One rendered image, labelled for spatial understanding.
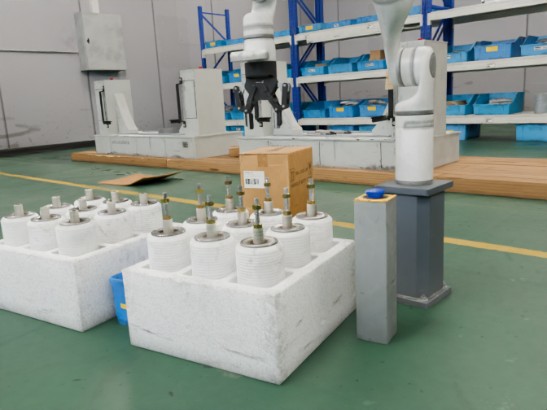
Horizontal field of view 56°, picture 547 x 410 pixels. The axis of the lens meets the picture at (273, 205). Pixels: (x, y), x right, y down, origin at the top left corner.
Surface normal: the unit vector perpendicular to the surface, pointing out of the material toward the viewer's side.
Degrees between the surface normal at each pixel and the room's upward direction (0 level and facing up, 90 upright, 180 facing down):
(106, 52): 90
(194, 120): 90
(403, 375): 0
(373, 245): 90
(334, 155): 90
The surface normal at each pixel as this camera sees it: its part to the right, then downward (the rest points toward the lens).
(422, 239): 0.05, 0.20
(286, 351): 0.86, 0.06
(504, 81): -0.67, 0.18
